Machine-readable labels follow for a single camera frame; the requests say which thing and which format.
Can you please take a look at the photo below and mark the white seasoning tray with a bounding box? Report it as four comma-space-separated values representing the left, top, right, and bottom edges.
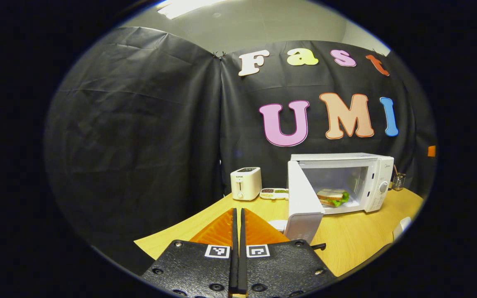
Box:
259, 188, 289, 201

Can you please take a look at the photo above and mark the white toaster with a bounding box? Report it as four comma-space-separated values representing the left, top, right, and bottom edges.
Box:
230, 167, 263, 202

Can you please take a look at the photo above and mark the white microwave oven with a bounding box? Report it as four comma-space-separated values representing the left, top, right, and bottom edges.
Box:
283, 153, 395, 245

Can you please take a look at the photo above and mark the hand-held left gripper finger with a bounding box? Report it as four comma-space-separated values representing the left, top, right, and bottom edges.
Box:
141, 208, 239, 298
238, 208, 337, 298

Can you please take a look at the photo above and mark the clear glass holder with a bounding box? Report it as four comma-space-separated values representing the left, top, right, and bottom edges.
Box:
392, 172, 407, 191

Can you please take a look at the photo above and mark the lettuce sandwich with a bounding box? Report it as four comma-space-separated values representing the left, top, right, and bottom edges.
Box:
316, 189, 350, 207

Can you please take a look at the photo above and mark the white plastic tray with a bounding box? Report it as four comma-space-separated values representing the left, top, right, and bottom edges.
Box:
393, 216, 412, 241

